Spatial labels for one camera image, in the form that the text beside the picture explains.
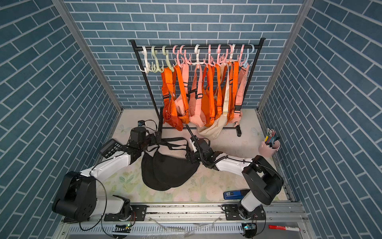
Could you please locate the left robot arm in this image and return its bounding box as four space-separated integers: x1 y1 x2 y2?
52 126 162 222

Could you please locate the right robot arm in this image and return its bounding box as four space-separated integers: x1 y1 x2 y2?
187 137 284 220

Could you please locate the front orange sling bag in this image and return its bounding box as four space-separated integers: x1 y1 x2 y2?
161 65 189 131

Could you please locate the orange sling bag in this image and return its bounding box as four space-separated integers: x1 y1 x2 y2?
202 61 250 128
161 65 189 131

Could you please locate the rear orange sling bag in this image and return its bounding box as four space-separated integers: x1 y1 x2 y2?
202 61 250 128

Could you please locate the white plastic hook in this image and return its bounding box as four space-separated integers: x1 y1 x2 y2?
139 46 151 74

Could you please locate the black calculator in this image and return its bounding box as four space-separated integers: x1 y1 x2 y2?
99 138 122 158

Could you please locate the blue black stapler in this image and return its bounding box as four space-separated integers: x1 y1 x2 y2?
223 189 250 200

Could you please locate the pink pen cup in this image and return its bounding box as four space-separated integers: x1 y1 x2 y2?
259 128 281 158

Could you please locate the red white marker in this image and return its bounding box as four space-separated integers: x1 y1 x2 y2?
269 225 300 232

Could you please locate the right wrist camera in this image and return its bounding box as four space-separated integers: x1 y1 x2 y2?
190 138 199 152

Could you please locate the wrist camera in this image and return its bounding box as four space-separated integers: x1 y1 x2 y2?
190 138 199 152
138 120 147 127

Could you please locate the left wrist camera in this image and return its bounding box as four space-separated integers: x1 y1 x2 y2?
138 120 147 127

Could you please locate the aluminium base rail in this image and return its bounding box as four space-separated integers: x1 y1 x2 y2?
53 201 315 239

